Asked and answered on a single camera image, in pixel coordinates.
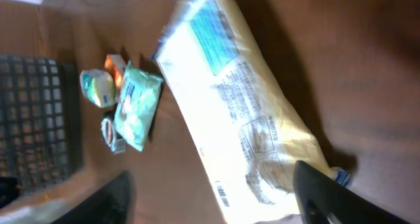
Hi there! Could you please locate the grey plastic shopping basket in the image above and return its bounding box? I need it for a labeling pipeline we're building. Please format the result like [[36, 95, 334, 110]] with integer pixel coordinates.
[[1, 54, 83, 207]]

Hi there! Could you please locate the dark green round-logo packet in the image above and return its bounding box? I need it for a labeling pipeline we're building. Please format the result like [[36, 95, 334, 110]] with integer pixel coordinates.
[[100, 111, 126, 154]]

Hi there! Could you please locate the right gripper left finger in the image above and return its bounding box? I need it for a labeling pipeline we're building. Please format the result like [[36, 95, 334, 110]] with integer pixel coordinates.
[[52, 170, 135, 224]]

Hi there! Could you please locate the teal wet wipes pack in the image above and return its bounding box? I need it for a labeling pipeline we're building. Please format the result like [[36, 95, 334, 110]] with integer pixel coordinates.
[[114, 62, 163, 152]]

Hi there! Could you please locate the small teal packet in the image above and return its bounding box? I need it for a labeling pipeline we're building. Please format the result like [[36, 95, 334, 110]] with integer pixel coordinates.
[[79, 69, 116, 108]]

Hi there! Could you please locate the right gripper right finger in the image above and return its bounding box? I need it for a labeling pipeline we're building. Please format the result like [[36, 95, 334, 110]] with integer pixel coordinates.
[[293, 161, 406, 224]]

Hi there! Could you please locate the yellow snack bag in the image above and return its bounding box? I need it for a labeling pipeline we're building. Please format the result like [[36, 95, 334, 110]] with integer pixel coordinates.
[[156, 0, 350, 223]]

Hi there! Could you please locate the small orange box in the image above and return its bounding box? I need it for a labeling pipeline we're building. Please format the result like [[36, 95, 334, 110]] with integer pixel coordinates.
[[104, 55, 127, 89]]

